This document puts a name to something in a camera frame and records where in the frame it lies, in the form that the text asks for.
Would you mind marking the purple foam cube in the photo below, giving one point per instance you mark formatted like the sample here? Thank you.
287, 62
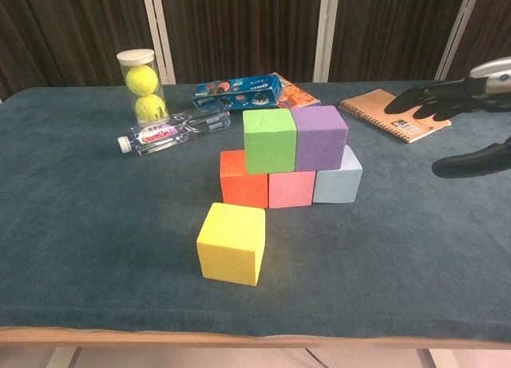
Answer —
319, 138

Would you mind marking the white frame post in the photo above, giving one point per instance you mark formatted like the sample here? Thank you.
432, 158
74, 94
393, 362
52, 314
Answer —
157, 32
325, 32
459, 24

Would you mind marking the brown spiral notebook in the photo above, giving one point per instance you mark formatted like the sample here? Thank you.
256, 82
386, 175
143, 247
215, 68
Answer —
367, 104

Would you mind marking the clear tennis ball tube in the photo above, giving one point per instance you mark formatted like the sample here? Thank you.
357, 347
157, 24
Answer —
135, 57

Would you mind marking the blue Oreo cookie box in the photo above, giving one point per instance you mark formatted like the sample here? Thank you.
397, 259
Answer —
235, 92

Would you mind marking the green foam cube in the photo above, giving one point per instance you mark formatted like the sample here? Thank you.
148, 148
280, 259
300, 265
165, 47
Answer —
269, 142

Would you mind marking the white table leg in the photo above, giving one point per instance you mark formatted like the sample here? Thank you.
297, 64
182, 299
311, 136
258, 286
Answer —
60, 358
447, 360

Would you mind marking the orange cracker box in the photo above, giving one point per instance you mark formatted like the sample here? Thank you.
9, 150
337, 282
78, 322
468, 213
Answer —
297, 94

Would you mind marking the light blue foam cube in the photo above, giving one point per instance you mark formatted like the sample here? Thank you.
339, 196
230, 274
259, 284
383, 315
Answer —
337, 186

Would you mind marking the yellow tennis ball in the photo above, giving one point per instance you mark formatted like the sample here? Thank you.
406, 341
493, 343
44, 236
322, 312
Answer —
141, 80
149, 108

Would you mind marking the clear plastic water bottle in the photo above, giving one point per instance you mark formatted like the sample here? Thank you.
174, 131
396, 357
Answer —
159, 136

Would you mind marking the pink foam cube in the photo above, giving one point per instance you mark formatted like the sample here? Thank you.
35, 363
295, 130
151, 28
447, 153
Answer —
290, 190

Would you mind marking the orange foam cube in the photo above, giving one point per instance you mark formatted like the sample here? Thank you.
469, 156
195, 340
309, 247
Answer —
241, 188

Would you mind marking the dark blue table cloth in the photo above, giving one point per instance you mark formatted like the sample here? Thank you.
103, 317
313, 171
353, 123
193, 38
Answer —
100, 224

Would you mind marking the yellow foam cube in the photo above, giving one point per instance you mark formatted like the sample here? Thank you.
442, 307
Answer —
231, 244

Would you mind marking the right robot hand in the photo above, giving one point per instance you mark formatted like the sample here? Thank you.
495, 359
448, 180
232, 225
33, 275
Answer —
459, 92

